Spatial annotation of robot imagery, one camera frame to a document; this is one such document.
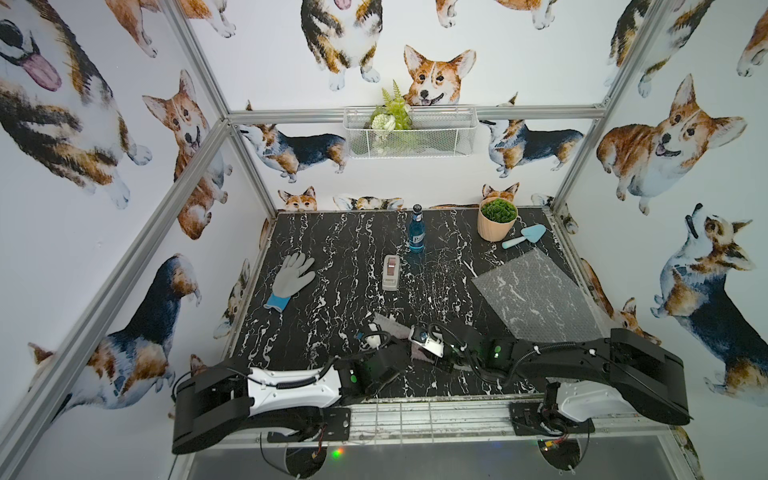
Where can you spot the bubble wrap sheet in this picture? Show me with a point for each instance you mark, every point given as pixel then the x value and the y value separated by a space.
pixel 536 300
pixel 401 332

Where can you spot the grey tape dispenser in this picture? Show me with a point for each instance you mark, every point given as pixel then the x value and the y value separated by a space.
pixel 391 273

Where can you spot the blue wine bottle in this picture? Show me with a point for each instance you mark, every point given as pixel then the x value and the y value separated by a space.
pixel 416 230

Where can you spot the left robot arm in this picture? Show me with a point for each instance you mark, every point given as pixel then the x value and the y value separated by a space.
pixel 231 396

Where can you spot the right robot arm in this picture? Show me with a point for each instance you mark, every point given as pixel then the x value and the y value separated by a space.
pixel 648 377

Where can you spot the grey work glove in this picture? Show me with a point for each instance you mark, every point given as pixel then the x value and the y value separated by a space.
pixel 294 275

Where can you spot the teal garden trowel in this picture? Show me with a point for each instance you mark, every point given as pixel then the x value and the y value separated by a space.
pixel 531 234

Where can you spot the potted green plant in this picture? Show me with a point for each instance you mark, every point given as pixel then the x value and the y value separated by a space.
pixel 496 217

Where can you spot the artificial fern with flower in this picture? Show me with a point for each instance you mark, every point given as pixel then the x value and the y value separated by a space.
pixel 391 124

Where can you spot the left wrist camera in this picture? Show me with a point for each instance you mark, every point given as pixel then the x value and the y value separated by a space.
pixel 375 339

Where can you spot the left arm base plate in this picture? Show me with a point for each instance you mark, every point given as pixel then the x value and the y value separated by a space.
pixel 324 425

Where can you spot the aluminium front rail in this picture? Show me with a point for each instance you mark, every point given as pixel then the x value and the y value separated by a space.
pixel 428 421

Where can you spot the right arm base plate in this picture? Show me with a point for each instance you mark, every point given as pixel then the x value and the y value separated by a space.
pixel 534 419

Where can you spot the white wire wall basket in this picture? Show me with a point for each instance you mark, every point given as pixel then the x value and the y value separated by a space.
pixel 416 132

